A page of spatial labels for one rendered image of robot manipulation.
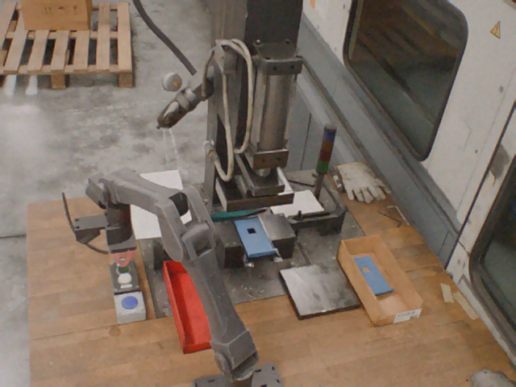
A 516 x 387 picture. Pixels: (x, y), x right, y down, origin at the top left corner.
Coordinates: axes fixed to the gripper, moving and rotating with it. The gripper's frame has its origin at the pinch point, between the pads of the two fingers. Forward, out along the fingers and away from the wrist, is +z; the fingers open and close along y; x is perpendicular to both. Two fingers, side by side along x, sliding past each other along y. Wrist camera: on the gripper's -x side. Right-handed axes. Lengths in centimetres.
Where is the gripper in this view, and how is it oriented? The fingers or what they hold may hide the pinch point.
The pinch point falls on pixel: (122, 259)
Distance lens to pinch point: 151.3
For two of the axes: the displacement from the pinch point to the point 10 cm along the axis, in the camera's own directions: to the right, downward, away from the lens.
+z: -1.0, 7.6, 6.4
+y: 3.0, 6.3, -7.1
